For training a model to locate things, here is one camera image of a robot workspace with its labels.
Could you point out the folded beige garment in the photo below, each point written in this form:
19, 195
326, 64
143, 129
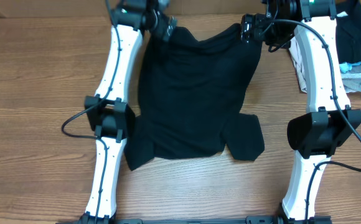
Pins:
296, 57

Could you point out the folded black shirt on pile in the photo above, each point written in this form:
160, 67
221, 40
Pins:
348, 31

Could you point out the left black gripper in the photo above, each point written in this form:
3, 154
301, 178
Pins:
162, 19

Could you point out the folded light blue garment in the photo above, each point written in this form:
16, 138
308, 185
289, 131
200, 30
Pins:
346, 67

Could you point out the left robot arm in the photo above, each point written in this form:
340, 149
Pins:
108, 112

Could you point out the black t-shirt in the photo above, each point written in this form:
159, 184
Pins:
190, 93

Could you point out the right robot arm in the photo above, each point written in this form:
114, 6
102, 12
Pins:
329, 120

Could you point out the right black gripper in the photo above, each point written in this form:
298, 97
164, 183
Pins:
257, 23

